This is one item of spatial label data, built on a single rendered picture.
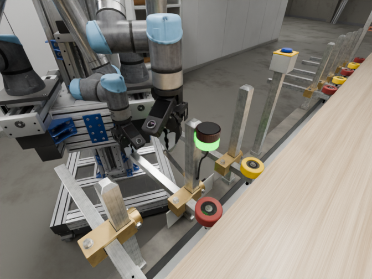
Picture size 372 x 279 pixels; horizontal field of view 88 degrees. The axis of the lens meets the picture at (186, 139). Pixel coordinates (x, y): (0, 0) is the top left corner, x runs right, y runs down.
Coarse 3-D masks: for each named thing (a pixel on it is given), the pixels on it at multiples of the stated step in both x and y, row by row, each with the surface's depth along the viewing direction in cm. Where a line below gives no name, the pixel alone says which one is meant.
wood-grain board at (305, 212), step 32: (352, 96) 116; (320, 128) 88; (352, 128) 89; (288, 160) 72; (320, 160) 72; (352, 160) 72; (256, 192) 60; (288, 192) 60; (320, 192) 60; (352, 192) 60; (224, 224) 52; (256, 224) 52; (288, 224) 52; (320, 224) 52; (352, 224) 52; (192, 256) 46; (224, 256) 46; (256, 256) 46; (288, 256) 46; (320, 256) 46; (352, 256) 46
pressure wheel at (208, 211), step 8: (200, 200) 57; (208, 200) 57; (216, 200) 57; (200, 208) 55; (208, 208) 54; (216, 208) 55; (200, 216) 53; (208, 216) 53; (216, 216) 53; (200, 224) 55; (208, 224) 53
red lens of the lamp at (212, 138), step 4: (216, 124) 48; (196, 128) 46; (220, 128) 46; (196, 132) 47; (196, 136) 47; (200, 136) 45; (204, 136) 44; (208, 136) 44; (212, 136) 44; (216, 136) 45; (200, 140) 46; (204, 140) 45; (208, 140) 45; (212, 140) 45; (216, 140) 46
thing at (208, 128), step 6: (198, 126) 47; (204, 126) 47; (210, 126) 47; (216, 126) 47; (204, 132) 45; (210, 132) 45; (216, 132) 45; (204, 156) 52; (198, 168) 58; (198, 174) 59
